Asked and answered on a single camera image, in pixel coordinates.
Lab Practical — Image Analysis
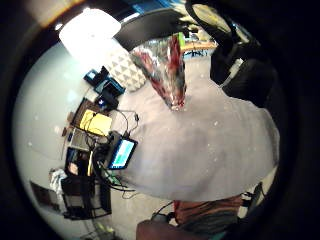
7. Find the black equipment cart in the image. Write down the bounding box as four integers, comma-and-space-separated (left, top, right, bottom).
60, 173, 113, 222

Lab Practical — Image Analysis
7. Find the wooden background table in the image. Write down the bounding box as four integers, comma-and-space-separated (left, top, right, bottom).
180, 40, 218, 53

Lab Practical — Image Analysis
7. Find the black cable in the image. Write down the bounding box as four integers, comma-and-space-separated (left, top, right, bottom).
111, 109, 141, 138

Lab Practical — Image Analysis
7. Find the small device with lit screen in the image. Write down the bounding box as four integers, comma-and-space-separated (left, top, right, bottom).
107, 137, 139, 171

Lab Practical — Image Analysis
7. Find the grey flat box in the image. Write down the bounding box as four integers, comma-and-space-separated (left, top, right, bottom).
67, 127, 92, 152

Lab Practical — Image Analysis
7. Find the black box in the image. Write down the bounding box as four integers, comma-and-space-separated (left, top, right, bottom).
96, 87, 120, 112

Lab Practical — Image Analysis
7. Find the white crumpled cloth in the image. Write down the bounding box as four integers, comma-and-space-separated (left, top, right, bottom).
48, 167, 69, 196

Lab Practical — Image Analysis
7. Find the yellow flat box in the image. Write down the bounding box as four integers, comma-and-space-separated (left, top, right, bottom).
78, 109, 114, 137

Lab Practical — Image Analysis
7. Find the blue box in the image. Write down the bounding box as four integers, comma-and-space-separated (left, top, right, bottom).
83, 65, 127, 98

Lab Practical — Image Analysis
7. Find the dark flat panel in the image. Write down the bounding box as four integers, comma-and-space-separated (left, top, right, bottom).
29, 180, 62, 213

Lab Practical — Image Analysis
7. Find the bright white lamp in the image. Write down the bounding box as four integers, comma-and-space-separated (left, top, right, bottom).
58, 7, 122, 65

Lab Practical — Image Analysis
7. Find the open black case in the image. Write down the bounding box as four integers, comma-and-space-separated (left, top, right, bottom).
64, 146, 96, 178

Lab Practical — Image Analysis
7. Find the white triangle-patterned cushion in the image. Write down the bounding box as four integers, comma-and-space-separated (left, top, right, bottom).
105, 49, 148, 93

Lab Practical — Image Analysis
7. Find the black curved chair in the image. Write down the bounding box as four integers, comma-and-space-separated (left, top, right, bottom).
113, 7, 193, 52

